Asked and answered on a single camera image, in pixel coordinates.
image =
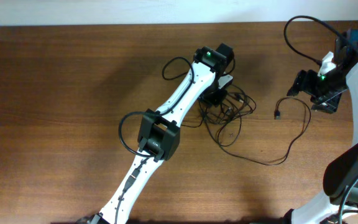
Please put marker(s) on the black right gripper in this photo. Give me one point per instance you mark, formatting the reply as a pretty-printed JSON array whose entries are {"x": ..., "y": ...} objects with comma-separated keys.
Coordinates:
[{"x": 308, "y": 87}]

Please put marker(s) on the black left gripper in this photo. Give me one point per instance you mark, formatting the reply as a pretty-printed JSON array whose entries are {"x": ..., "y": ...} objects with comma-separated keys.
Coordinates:
[{"x": 214, "y": 96}]

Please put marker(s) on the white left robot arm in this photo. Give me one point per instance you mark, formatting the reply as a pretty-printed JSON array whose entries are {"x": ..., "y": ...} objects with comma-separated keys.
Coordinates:
[{"x": 159, "y": 133}]

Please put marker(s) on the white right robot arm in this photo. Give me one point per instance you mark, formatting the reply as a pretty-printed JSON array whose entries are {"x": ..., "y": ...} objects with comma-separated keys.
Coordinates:
[{"x": 339, "y": 197}]

